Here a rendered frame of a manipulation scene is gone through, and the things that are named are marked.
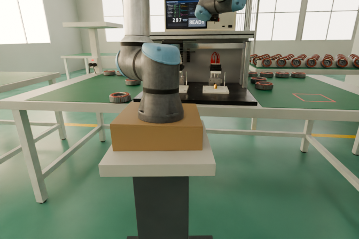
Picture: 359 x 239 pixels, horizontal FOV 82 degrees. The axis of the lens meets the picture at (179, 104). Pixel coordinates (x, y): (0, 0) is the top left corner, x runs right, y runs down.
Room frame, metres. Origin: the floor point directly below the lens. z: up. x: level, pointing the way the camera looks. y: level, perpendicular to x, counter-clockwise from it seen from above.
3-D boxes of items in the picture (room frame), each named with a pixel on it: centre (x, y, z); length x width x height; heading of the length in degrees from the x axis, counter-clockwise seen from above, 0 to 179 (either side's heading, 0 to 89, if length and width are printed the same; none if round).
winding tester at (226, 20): (1.55, -0.15, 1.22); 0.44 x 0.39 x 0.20; 83
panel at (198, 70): (1.49, -0.13, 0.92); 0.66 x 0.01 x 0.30; 83
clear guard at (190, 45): (1.26, 0.01, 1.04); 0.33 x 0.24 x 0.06; 173
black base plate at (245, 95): (1.25, -0.10, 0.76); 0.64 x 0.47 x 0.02; 83
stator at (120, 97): (1.09, 0.32, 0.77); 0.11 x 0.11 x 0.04
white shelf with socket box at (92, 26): (1.92, 0.73, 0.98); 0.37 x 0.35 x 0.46; 83
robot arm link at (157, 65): (0.66, 0.06, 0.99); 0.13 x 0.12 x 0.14; 43
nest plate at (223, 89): (1.22, -0.22, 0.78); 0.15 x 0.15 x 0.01; 83
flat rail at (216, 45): (1.34, -0.11, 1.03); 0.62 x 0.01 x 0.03; 83
